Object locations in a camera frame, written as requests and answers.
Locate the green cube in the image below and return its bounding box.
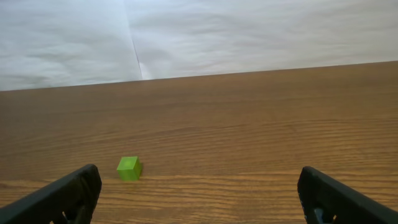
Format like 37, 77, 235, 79
116, 156, 144, 182

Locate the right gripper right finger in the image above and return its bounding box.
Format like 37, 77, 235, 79
297, 166, 398, 224

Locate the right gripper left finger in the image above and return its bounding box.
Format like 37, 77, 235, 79
0, 164, 103, 224

